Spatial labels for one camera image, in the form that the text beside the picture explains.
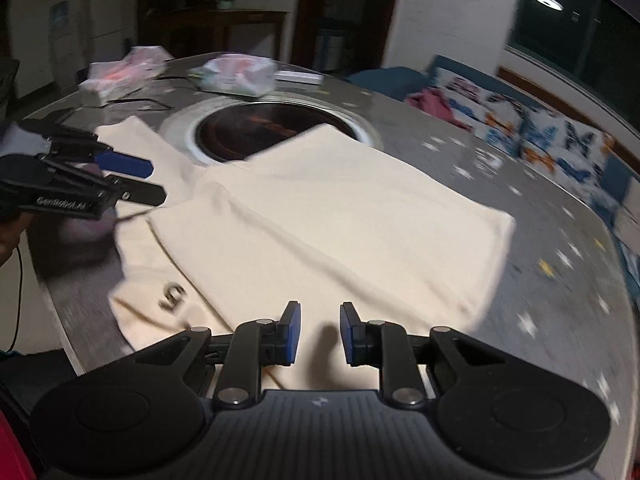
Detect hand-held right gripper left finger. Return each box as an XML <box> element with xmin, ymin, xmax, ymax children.
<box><xmin>131</xmin><ymin>301</ymin><xmax>303</xmax><ymax>409</ymax></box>

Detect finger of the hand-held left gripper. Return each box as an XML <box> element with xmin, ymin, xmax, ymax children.
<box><xmin>50</xmin><ymin>159</ymin><xmax>167</xmax><ymax>207</ymax></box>
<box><xmin>19</xmin><ymin>120</ymin><xmax>154</xmax><ymax>180</ymax></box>

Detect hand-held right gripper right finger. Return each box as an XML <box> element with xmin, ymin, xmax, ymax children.
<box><xmin>339</xmin><ymin>302</ymin><xmax>507</xmax><ymax>408</ymax></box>

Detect cream sweatshirt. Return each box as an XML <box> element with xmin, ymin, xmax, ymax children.
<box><xmin>94</xmin><ymin>116</ymin><xmax>517</xmax><ymax>392</ymax></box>

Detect person's left hand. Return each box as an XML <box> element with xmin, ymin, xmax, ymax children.
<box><xmin>0</xmin><ymin>210</ymin><xmax>24</xmax><ymax>266</ymax></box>

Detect pastel tissue pack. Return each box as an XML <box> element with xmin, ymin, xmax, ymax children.
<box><xmin>79</xmin><ymin>46</ymin><xmax>169</xmax><ymax>107</ymax></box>
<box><xmin>199</xmin><ymin>53</ymin><xmax>279</xmax><ymax>97</ymax></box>

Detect round black induction cooktop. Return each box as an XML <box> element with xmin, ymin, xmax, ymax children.
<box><xmin>194</xmin><ymin>101</ymin><xmax>372</xmax><ymax>164</ymax></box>

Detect white refrigerator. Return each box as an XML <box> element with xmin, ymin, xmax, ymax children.
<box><xmin>88</xmin><ymin>0</ymin><xmax>126</xmax><ymax>62</ymax></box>

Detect wooden sideboard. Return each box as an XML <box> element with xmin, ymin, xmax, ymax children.
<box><xmin>159</xmin><ymin>8</ymin><xmax>290</xmax><ymax>64</ymax></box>

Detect pink cloth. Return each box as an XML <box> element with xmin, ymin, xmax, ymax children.
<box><xmin>405</xmin><ymin>87</ymin><xmax>474</xmax><ymax>132</ymax></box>

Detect blue corner sofa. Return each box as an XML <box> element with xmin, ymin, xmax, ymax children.
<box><xmin>345</xmin><ymin>54</ymin><xmax>640</xmax><ymax>311</ymax></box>

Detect dark sliding window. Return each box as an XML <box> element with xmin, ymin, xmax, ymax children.
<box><xmin>504</xmin><ymin>0</ymin><xmax>640</xmax><ymax>127</ymax></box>

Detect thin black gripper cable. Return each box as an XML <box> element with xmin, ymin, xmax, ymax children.
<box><xmin>4</xmin><ymin>245</ymin><xmax>24</xmax><ymax>357</ymax></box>

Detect dark wooden door frame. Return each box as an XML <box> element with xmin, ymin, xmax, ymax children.
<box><xmin>292</xmin><ymin>0</ymin><xmax>404</xmax><ymax>74</ymax></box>

